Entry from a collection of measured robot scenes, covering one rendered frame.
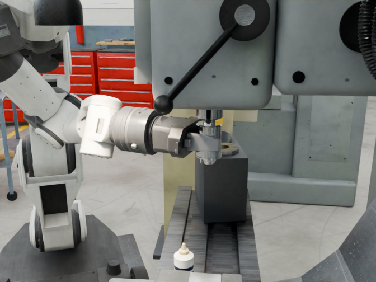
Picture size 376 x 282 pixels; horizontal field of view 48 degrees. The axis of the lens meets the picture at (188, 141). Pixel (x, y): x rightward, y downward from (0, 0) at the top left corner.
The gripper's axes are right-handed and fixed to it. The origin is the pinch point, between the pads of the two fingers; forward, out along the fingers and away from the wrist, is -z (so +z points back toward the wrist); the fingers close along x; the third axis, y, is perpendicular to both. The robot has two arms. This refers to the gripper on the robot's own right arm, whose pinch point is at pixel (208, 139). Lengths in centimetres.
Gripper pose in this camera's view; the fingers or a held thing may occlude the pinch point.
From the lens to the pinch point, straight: 77.5
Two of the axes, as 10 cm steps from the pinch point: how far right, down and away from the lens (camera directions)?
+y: -0.1, 9.6, 2.9
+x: 3.9, -2.7, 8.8
